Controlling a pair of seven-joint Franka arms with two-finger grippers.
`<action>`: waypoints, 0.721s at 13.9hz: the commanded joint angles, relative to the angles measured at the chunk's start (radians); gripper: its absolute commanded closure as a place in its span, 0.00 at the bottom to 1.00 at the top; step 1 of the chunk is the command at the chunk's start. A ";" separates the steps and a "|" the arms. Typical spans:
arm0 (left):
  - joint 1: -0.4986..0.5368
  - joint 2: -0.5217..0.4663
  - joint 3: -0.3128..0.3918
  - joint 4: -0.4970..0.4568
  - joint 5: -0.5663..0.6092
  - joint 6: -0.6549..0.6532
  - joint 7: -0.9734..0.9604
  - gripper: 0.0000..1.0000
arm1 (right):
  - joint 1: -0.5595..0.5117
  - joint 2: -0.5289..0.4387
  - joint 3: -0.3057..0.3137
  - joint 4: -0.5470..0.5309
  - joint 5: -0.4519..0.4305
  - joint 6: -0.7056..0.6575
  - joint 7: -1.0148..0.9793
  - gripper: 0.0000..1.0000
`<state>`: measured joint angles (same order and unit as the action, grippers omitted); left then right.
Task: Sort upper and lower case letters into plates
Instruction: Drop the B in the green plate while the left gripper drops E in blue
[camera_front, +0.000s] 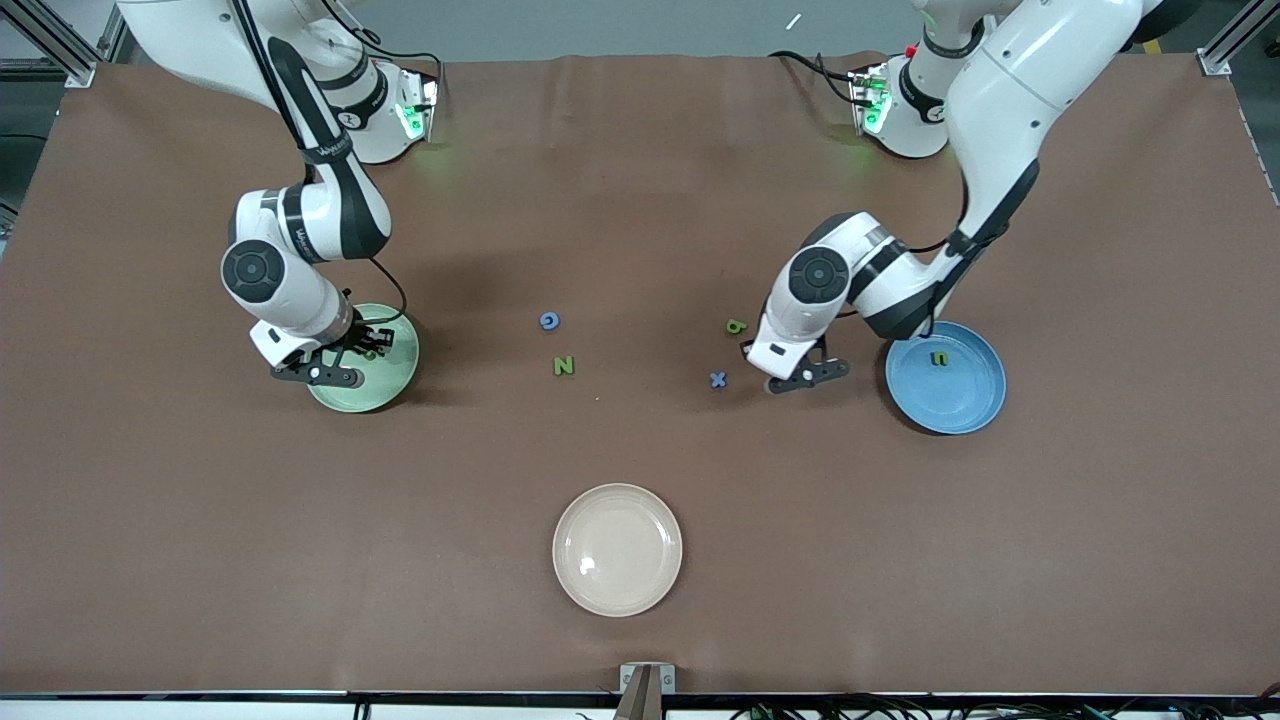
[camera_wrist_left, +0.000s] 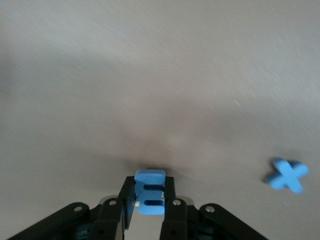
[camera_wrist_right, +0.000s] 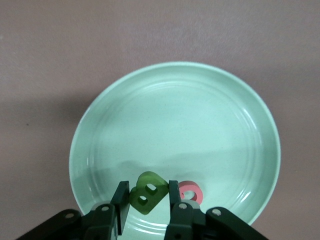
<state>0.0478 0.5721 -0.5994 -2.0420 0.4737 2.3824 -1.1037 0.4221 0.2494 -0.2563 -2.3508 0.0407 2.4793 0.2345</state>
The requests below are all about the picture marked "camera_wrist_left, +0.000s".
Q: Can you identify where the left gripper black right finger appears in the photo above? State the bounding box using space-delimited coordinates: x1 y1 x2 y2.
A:
159 176 270 240

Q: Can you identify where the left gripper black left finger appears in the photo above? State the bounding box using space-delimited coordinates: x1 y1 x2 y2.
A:
4 176 138 240

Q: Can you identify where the blue lowercase letter m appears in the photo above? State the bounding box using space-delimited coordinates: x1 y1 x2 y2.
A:
134 168 166 216

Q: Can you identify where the blue lowercase letter x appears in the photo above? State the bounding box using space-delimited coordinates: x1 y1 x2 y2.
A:
264 157 310 195

